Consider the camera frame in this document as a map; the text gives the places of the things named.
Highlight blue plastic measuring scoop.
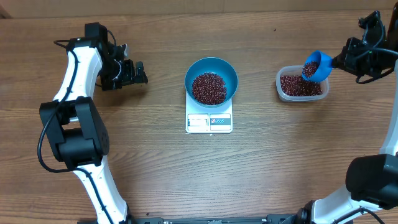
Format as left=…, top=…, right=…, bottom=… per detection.
left=302, top=50, right=333, bottom=83

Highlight white digital kitchen scale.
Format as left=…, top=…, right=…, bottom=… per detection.
left=185, top=93, right=233, bottom=134

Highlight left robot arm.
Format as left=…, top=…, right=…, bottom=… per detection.
left=37, top=22, right=148, bottom=223

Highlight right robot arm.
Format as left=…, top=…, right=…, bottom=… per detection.
left=285, top=9, right=397, bottom=223

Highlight red beans in bowl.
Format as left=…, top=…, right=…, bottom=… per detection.
left=192, top=72, right=227, bottom=105

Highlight teal metal bowl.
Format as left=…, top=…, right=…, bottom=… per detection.
left=185, top=57, right=239, bottom=108

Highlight clear plastic container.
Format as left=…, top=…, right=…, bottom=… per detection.
left=276, top=65, right=330, bottom=102

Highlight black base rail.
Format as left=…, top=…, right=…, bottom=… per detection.
left=119, top=214, right=310, bottom=224

